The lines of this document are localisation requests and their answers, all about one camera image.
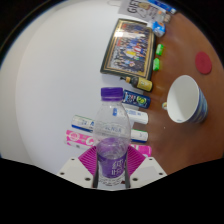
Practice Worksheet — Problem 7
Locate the small snack box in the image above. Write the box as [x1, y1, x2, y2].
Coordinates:
[156, 11, 173, 24]

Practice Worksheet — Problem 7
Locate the pink and white tube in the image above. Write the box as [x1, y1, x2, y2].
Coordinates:
[64, 129, 153, 158]

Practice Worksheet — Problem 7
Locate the clear purple-capped water bottle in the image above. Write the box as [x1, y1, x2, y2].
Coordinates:
[92, 86, 132, 188]

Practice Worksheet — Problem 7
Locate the framed group photo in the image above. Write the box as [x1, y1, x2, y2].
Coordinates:
[99, 18, 157, 81]

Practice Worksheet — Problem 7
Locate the white paper gift bag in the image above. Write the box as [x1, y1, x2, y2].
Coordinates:
[107, 0, 160, 22]

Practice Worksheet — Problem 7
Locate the small green packet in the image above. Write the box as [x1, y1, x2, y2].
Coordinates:
[155, 43, 165, 57]
[152, 57, 161, 72]

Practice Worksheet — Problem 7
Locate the green and white tube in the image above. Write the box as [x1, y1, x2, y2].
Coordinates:
[71, 114, 149, 144]

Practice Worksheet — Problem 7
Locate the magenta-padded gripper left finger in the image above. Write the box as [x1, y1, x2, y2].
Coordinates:
[57, 147, 99, 189]

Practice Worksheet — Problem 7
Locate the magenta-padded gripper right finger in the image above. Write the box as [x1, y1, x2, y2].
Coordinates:
[124, 145, 168, 189]

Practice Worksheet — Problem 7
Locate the flat round red coaster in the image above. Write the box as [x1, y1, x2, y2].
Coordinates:
[194, 50, 213, 75]

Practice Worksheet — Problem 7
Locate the white and blue paper cup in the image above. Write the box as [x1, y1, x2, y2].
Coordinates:
[161, 74, 209, 124]

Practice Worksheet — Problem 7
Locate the amber pump bottle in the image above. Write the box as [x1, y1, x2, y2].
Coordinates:
[119, 75, 154, 93]

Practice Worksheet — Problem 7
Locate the dark blue pump bottle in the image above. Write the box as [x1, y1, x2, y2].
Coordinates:
[121, 89, 152, 109]

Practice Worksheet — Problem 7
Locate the white bottle with blue cap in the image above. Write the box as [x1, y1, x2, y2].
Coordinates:
[121, 103, 149, 125]

